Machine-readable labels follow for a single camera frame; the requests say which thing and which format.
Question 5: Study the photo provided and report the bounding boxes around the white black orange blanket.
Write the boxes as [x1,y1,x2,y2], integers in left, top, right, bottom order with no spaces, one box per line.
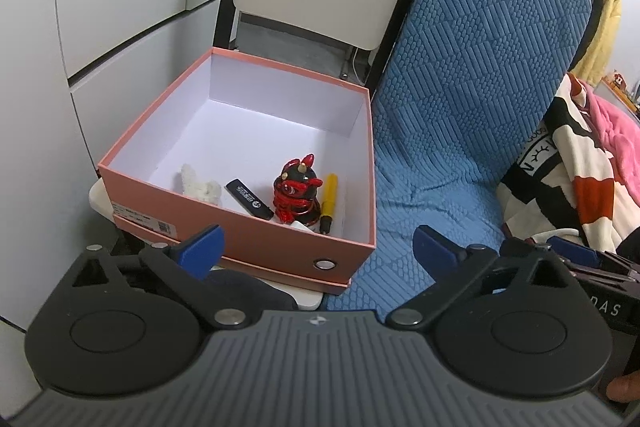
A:
[497,74,639,255]

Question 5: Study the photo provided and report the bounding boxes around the right human hand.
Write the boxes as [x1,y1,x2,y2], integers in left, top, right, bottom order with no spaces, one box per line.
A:
[606,371,640,403]

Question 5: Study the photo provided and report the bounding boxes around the pink cardboard box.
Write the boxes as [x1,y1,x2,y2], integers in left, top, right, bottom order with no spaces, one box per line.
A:
[99,48,376,295]

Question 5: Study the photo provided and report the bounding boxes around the blue textured chair cover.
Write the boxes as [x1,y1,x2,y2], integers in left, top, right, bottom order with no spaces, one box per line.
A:
[324,0,591,317]

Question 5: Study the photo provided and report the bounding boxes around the red black figurine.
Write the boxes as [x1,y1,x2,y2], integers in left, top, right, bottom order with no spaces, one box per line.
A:
[272,154,323,227]

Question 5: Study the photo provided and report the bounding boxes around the yellow hanging garment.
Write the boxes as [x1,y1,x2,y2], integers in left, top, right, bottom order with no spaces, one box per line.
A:
[570,0,623,87]

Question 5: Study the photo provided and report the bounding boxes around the pink garment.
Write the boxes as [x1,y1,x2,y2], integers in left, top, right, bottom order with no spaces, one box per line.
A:
[582,83,639,204]

